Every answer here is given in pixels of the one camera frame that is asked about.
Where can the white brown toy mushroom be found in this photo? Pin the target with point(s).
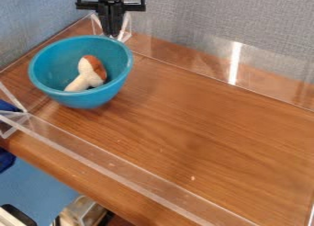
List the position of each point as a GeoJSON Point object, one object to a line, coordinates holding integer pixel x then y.
{"type": "Point", "coordinates": [92, 74]}

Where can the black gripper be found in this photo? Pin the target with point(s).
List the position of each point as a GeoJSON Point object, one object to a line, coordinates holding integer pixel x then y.
{"type": "Point", "coordinates": [119, 7]}

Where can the grey metal object below table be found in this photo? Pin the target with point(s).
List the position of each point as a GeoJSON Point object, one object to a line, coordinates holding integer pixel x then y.
{"type": "Point", "coordinates": [83, 212]}

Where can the blue plastic bowl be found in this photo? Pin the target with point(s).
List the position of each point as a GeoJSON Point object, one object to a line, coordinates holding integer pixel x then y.
{"type": "Point", "coordinates": [53, 69]}

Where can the black white object below table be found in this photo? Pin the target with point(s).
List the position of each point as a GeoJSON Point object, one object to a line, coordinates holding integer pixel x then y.
{"type": "Point", "coordinates": [12, 217]}

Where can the blue cloth object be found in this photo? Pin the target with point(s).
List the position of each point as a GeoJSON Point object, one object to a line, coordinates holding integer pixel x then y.
{"type": "Point", "coordinates": [6, 158]}

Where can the clear acrylic barrier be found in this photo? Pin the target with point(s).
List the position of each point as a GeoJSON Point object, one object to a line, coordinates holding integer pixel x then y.
{"type": "Point", "coordinates": [204, 143]}

